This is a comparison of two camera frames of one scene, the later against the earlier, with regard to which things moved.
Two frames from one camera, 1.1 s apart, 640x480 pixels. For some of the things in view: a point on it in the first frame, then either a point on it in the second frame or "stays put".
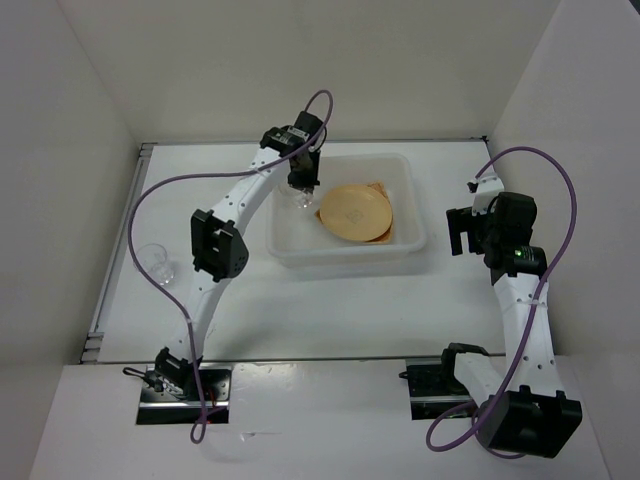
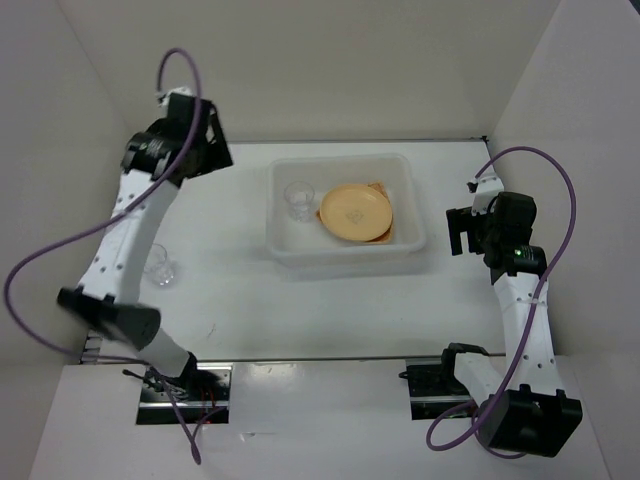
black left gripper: [308, 182] → [219, 153]
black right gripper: [461, 220] stays put
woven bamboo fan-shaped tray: [388, 236] stays put
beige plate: [357, 212] stays put
